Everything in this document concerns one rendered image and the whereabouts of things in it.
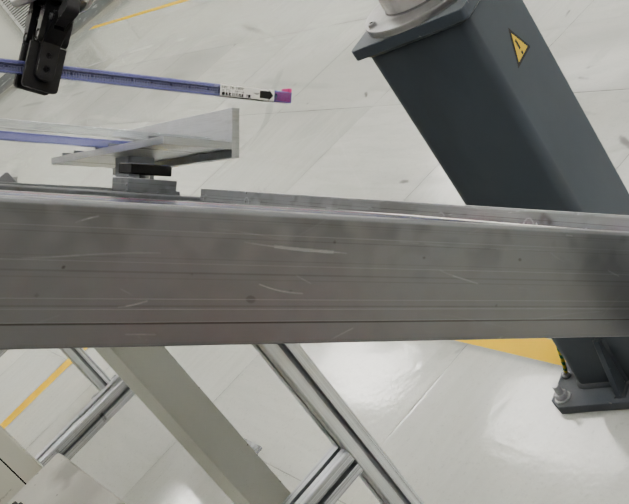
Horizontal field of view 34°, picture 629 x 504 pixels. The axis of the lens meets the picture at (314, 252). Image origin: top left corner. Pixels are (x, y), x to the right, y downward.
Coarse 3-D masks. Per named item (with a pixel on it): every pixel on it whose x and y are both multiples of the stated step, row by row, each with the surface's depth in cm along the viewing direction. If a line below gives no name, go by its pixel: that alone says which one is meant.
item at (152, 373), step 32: (128, 352) 139; (160, 352) 142; (128, 384) 145; (160, 384) 142; (192, 384) 145; (160, 416) 146; (192, 416) 145; (224, 416) 148; (192, 448) 148; (224, 448) 148; (224, 480) 150; (256, 480) 152
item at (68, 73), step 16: (0, 64) 88; (16, 64) 89; (80, 80) 92; (96, 80) 92; (112, 80) 93; (128, 80) 94; (144, 80) 95; (160, 80) 96; (176, 80) 97; (288, 96) 103
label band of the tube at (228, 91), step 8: (224, 88) 99; (232, 88) 100; (240, 88) 100; (248, 88) 101; (256, 88) 101; (216, 96) 100; (224, 96) 100; (232, 96) 100; (240, 96) 100; (248, 96) 101; (256, 96) 101; (264, 96) 102; (272, 96) 102
